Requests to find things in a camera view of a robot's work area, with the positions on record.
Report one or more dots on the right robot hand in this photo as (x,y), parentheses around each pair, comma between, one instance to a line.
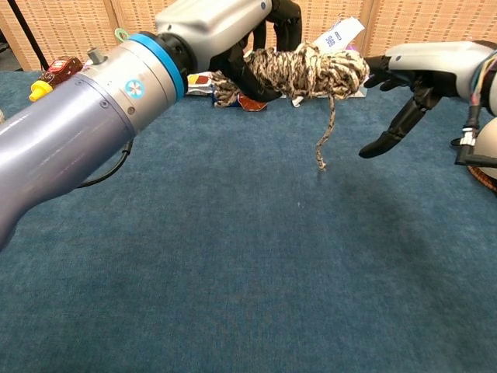
(427,58)

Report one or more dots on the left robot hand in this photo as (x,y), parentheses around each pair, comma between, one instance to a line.
(209,19)

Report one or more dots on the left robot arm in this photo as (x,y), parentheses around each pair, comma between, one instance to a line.
(77,132)

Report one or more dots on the cream upturned bowl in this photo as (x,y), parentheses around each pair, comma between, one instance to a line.
(488,136)

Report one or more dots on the white snack packet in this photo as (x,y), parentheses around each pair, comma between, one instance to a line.
(200,83)

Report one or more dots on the purple box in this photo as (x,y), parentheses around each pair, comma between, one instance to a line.
(352,49)

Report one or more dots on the white tissue box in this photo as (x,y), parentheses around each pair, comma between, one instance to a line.
(359,93)

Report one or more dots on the dark blue carton box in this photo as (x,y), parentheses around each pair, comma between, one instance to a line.
(225,104)

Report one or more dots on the white plastic bag blue print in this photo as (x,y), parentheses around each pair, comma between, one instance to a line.
(341,33)

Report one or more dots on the white drink bottle yellow cap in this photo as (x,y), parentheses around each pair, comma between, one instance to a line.
(252,105)

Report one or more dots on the woven bamboo folding screen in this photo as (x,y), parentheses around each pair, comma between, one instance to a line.
(77,23)

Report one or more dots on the brown woven coaster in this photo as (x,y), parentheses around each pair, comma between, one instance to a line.
(483,178)

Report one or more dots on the brown honey bottle yellow cap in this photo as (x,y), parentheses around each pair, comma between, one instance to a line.
(40,88)

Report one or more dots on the black stand pole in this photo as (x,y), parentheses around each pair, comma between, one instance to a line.
(27,35)

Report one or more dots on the blue felt table cover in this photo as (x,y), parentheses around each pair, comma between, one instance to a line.
(248,272)

